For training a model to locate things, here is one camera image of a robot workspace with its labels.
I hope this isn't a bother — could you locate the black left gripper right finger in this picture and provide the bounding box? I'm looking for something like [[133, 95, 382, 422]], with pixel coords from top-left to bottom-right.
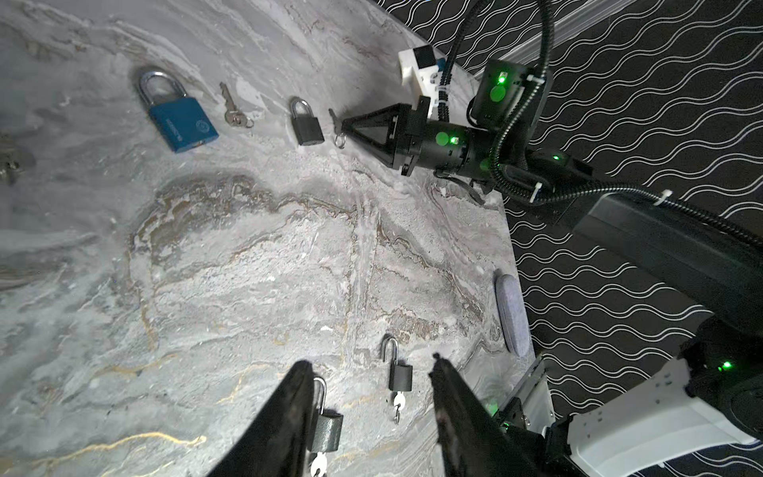
[[429, 354, 542, 476]]

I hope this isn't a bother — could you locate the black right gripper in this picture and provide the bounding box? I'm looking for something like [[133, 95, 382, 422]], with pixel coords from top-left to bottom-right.
[[341, 103, 494, 179]]

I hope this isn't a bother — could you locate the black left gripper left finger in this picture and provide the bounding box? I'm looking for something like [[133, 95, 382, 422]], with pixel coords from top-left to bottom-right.
[[209, 360, 315, 476]]

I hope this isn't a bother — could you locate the black padlock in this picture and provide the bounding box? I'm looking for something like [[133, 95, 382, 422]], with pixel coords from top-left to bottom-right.
[[307, 376, 344, 476], [381, 334, 413, 425], [289, 97, 325, 146]]

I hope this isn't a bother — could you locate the small silver key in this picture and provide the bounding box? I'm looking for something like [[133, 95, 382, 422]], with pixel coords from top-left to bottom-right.
[[220, 81, 254, 129]]

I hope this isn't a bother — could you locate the blue padlock with key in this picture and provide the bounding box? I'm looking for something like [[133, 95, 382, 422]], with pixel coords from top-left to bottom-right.
[[137, 70, 219, 153]]

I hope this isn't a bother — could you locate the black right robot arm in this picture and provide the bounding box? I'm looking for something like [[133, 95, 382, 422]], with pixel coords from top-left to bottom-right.
[[340, 59, 762, 476]]

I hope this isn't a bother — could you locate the grey oval felt pad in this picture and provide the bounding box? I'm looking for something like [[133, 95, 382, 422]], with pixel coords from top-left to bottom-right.
[[494, 270, 532, 358]]

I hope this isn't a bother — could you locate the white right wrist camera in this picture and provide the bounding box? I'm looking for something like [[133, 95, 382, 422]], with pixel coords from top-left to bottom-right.
[[397, 45, 446, 119]]

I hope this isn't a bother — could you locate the black corrugated cable conduit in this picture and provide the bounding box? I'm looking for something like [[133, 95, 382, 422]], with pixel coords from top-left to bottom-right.
[[437, 0, 763, 252]]

